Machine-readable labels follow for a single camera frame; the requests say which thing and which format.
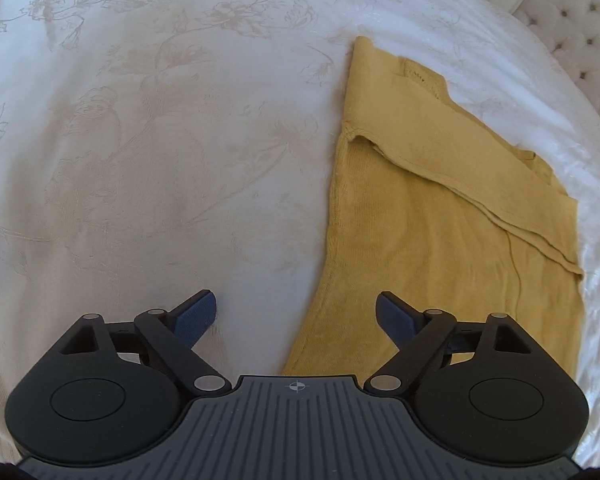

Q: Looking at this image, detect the white floral bedspread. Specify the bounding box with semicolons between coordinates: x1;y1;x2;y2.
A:
0;0;600;466

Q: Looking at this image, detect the yellow knit sweater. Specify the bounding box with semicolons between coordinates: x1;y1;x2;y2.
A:
283;37;584;379

